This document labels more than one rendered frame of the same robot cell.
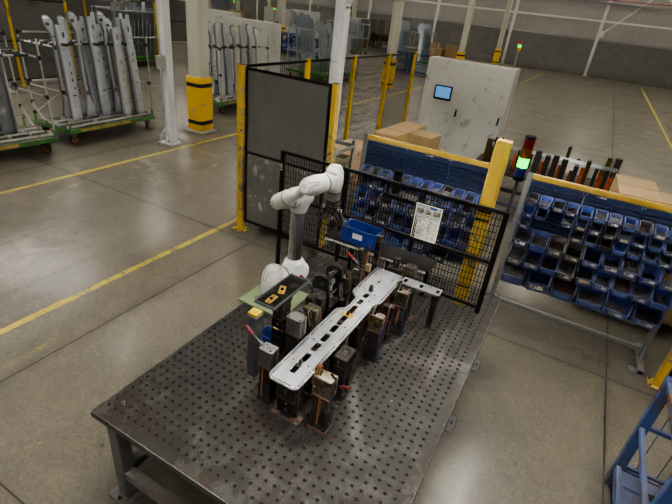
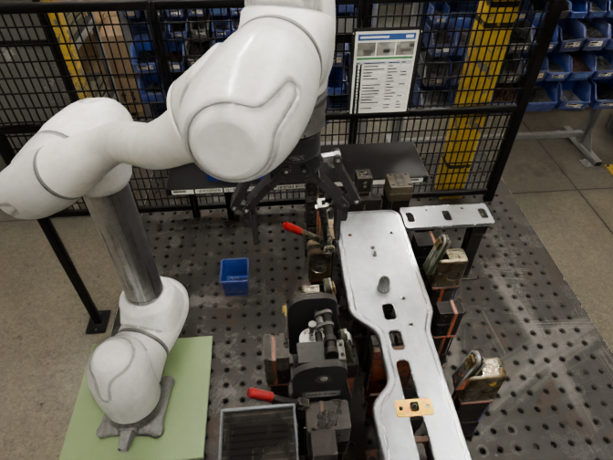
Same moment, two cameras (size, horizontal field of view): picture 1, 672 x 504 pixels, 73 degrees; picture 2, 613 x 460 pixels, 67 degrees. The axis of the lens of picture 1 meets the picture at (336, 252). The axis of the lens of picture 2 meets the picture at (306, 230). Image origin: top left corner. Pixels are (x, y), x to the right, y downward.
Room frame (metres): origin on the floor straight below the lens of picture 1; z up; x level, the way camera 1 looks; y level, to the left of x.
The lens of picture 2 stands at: (2.03, 0.33, 2.00)
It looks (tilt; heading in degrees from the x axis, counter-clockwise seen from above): 44 degrees down; 329
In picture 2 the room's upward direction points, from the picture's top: straight up
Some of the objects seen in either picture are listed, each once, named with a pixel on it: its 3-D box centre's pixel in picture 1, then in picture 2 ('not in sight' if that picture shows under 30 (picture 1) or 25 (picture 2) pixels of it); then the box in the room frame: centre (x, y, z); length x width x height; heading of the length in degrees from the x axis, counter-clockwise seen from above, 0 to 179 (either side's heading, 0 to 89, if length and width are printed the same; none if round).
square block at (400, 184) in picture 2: (406, 286); (392, 219); (2.92, -0.56, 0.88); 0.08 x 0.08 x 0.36; 64
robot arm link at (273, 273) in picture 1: (273, 278); (123, 373); (2.81, 0.43, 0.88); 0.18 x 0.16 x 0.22; 137
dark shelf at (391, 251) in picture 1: (378, 249); (296, 167); (3.21, -0.33, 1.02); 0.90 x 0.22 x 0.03; 64
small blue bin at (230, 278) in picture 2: not in sight; (235, 277); (3.07, 0.00, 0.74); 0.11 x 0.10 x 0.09; 154
